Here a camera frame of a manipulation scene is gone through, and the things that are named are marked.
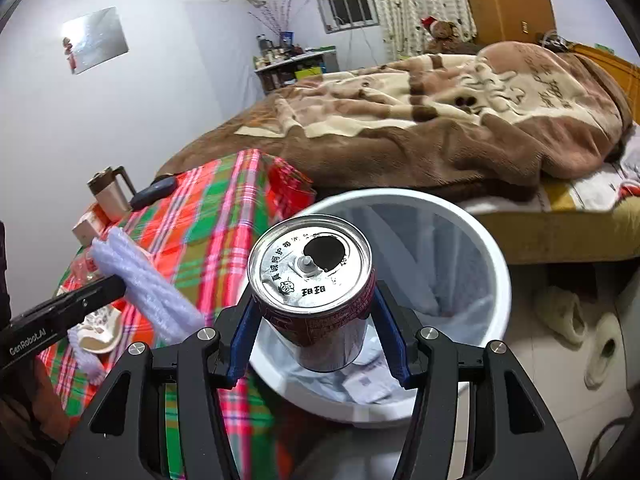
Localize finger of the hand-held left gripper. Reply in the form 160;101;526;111
37;275;127;322

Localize plaid red green tablecloth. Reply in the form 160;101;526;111
37;149;321;480

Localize white patterned curtain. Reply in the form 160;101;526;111
362;0;478;61

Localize silver wall poster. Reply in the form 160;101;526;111
61;6;130;76

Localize white round trash bin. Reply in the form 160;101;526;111
245;187;511;428

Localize dark blue case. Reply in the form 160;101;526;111
130;176;178;210

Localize dried branches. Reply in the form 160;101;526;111
247;0;301;36

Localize bed with yellow sheet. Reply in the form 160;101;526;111
460;42;640;266

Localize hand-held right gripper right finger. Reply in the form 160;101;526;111
372;282;588;480

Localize group of bottles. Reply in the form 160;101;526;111
253;32;306;68

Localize barred window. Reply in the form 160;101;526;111
315;0;378;33

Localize white storage shelf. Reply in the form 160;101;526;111
253;47;341;96

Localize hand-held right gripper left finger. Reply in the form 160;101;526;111
52;292;271;480

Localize red drink can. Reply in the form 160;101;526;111
248;215;377;373

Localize small white box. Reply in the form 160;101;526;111
71;212;108;246

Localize red plastic bag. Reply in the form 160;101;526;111
267;155;316;221

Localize brown beige printed blanket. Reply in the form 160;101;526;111
155;40;633;201

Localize black floor cable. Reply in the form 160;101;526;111
582;415;631;480

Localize lavender fuzzy knitted cloth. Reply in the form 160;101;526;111
65;226;206;378

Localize printed white snack wrapper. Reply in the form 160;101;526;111
72;307;123;356

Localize beige tumbler with handle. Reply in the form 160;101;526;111
87;166;137;223

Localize brown teddy bear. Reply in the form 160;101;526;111
421;16;463;53

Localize white bin liner bag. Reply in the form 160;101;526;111
300;200;496;406

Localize white paper scrap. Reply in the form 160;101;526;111
342;360;401;403

